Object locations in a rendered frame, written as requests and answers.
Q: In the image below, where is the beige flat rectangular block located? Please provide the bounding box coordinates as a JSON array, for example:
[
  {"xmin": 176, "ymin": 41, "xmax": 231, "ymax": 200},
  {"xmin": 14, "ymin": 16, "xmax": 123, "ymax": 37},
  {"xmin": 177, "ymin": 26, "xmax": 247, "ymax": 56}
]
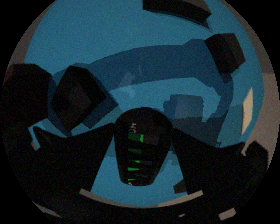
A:
[{"xmin": 241, "ymin": 87, "xmax": 254, "ymax": 136}]

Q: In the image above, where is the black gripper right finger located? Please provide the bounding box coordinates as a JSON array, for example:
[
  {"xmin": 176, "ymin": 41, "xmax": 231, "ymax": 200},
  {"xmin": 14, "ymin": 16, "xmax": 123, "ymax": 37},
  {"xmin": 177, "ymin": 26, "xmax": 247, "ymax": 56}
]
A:
[{"xmin": 172, "ymin": 128, "xmax": 245, "ymax": 194}]

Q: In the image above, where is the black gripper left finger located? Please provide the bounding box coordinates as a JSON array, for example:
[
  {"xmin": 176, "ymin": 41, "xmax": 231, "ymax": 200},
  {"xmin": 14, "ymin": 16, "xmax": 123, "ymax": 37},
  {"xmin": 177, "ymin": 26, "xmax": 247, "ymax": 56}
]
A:
[{"xmin": 34, "ymin": 122, "xmax": 114, "ymax": 191}]

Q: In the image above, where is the dark grey switch panel with green rocker switches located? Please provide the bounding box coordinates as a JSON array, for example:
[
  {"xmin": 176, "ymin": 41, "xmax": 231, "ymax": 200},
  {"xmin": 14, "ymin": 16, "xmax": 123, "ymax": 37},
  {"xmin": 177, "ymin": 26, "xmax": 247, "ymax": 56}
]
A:
[{"xmin": 112, "ymin": 107, "xmax": 174, "ymax": 187}]

